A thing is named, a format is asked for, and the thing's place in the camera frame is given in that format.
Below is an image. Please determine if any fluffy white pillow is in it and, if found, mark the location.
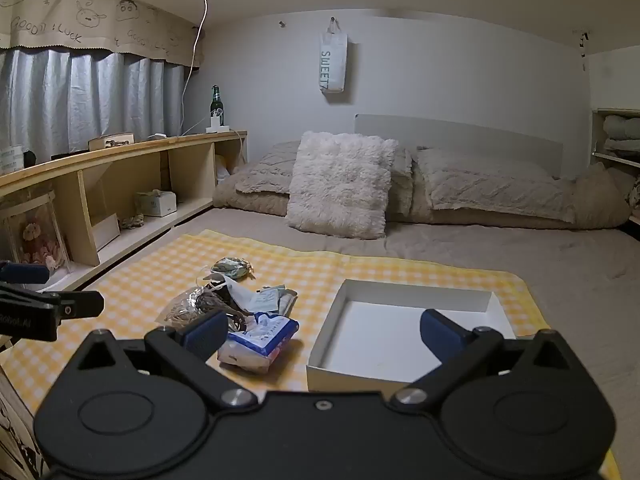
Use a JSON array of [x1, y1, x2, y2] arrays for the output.
[[284, 130, 400, 240]]

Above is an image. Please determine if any clear bag of rubber bands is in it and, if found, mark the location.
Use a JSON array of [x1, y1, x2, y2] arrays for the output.
[[155, 284, 236, 333]]

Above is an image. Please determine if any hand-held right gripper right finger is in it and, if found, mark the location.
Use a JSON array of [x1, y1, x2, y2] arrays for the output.
[[390, 308, 571, 408]]

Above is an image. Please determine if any white hanging cable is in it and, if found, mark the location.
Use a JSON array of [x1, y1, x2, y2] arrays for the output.
[[177, 0, 217, 137]]

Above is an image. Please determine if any folded pale blanket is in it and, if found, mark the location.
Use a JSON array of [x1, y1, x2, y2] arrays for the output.
[[602, 114, 640, 154]]

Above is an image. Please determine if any white cardboard box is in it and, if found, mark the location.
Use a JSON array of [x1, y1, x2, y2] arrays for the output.
[[306, 279, 518, 394]]

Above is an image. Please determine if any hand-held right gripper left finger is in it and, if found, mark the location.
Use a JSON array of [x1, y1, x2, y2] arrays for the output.
[[75, 308, 258, 408]]

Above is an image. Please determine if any small wooden box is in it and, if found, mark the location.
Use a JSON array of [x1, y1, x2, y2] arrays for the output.
[[88, 132, 135, 151]]

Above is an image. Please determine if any wooden shelf unit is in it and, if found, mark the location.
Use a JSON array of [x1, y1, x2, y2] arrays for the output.
[[0, 130, 249, 293]]

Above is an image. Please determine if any white side shelf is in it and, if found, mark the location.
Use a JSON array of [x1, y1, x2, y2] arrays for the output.
[[590, 108, 640, 173]]

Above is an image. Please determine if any dark cord bundle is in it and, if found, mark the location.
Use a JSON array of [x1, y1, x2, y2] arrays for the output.
[[197, 292, 253, 332]]

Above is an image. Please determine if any blue tissue pack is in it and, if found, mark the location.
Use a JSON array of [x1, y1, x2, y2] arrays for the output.
[[217, 311, 301, 374]]

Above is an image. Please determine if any beige quilted pillow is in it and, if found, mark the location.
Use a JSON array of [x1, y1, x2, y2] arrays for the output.
[[414, 147, 577, 224], [234, 140, 302, 197]]

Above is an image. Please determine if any grey curtain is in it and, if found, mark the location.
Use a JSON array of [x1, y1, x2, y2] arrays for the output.
[[0, 49, 187, 162]]

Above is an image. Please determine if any yellow checkered mat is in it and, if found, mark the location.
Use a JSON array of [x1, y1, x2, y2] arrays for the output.
[[0, 229, 621, 480]]

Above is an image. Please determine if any pale green tissue box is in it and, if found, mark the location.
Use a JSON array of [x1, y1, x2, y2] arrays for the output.
[[135, 189, 177, 218]]

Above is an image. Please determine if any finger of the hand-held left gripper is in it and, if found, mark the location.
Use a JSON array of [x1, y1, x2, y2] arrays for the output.
[[0, 283, 105, 321], [0, 261, 51, 286]]

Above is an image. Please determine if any white hanging fabric bag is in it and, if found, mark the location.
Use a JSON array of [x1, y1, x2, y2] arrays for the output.
[[318, 17, 349, 96]]

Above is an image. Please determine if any white face mask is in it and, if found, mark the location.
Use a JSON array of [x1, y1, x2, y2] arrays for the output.
[[200, 271, 261, 321]]

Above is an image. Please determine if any beige printed valance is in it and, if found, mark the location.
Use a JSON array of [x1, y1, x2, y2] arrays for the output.
[[0, 0, 207, 69]]

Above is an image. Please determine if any flat white box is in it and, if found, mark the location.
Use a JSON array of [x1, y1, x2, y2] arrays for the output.
[[92, 212, 121, 251]]

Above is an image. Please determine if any printed beige cloth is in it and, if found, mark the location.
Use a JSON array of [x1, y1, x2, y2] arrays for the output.
[[0, 360, 51, 480]]

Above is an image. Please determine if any clear box with plush flowers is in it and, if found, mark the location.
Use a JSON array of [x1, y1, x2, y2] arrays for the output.
[[0, 194, 72, 282]]

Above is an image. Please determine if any white headboard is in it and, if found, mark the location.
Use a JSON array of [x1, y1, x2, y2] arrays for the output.
[[353, 113, 564, 179]]

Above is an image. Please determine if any white plastic packet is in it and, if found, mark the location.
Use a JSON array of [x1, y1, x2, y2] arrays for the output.
[[248, 285, 297, 316]]

